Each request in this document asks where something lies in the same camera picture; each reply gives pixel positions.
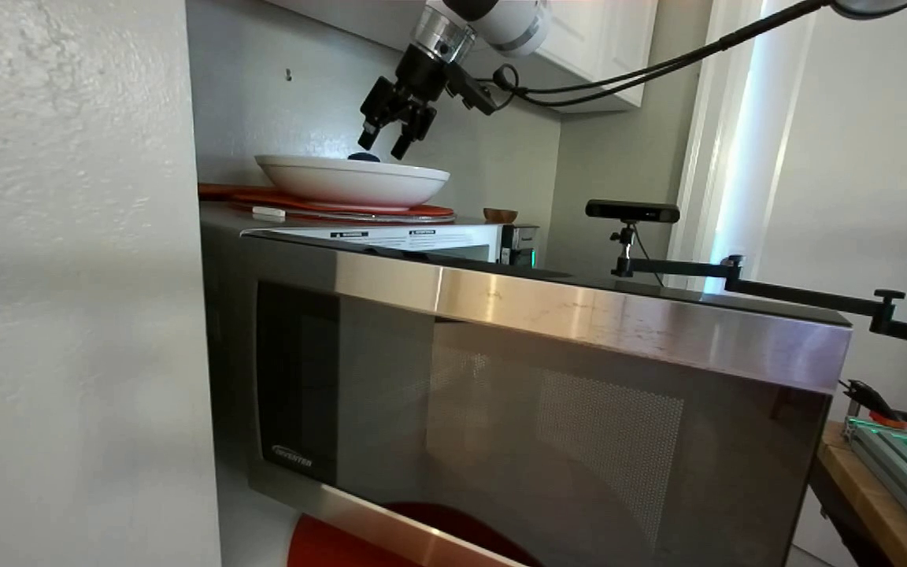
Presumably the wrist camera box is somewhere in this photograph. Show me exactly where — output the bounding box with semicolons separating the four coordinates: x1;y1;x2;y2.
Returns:
456;73;500;115

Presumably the black and orange tool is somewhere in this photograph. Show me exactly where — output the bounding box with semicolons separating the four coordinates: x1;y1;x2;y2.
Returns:
838;373;907;440

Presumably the white wall cabinet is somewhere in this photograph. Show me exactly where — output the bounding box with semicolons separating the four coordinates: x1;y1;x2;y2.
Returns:
267;0;665;115

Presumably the red flat mat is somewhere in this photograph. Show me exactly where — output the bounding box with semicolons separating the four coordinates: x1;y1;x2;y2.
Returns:
199;179;458;227

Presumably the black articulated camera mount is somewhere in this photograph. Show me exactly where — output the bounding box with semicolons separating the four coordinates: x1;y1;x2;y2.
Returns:
603;221;907;356

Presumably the white box with label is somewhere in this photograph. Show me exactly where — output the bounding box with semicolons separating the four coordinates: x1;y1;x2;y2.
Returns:
199;201;508;263

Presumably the wooden table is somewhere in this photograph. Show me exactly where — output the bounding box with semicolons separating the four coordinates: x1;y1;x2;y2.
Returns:
808;419;907;567

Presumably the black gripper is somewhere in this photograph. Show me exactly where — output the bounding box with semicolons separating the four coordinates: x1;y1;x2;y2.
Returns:
353;43;465;163

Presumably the stainless steel microwave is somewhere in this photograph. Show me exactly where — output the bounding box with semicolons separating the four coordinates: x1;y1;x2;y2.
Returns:
199;224;855;567

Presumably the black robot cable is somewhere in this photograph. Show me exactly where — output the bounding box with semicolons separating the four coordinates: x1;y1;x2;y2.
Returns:
487;0;838;112

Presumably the white bowl with plant print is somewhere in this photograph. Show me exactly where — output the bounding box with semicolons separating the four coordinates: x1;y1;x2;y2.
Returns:
250;151;452;206

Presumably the black bar camera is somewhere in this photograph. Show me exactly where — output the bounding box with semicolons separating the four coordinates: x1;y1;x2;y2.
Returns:
581;199;683;227

